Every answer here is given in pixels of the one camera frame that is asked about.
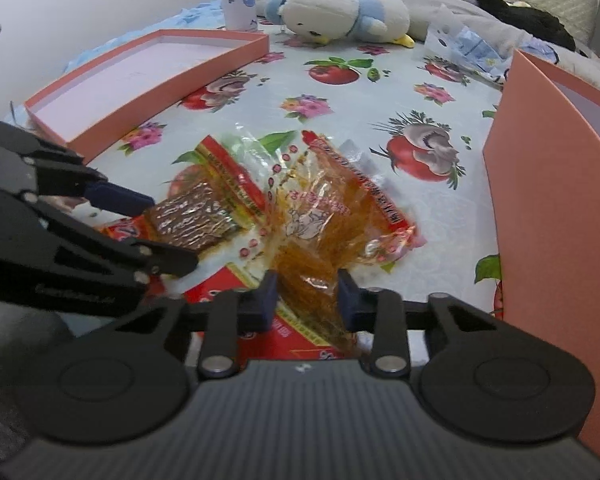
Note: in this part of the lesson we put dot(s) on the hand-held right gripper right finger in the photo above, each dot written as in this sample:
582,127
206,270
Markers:
349,305

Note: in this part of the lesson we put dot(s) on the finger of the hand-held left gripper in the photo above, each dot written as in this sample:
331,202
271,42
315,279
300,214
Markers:
130,257
120,199

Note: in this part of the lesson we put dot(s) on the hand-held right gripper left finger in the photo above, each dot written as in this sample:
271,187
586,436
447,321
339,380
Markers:
265,305

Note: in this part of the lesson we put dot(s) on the clear packet of brown snack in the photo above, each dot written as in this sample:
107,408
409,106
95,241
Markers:
195,215

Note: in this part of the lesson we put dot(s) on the clear packet of orange snack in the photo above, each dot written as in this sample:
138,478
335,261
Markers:
320,220

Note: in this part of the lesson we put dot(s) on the pink cardboard box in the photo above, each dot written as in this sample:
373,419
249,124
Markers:
555,210

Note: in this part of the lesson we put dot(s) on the red yellow snack packet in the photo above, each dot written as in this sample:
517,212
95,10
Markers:
290,337

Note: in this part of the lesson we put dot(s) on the pink box lid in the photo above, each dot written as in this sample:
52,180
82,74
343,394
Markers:
130,70

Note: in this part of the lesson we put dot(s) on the floral fruit printed cloth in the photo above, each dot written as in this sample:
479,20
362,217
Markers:
330,110

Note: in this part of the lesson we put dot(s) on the white blue penguin plush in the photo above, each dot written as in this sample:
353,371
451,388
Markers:
330,10

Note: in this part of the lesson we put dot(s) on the crumpled white blue plastic bag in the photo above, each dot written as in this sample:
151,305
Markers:
460,45

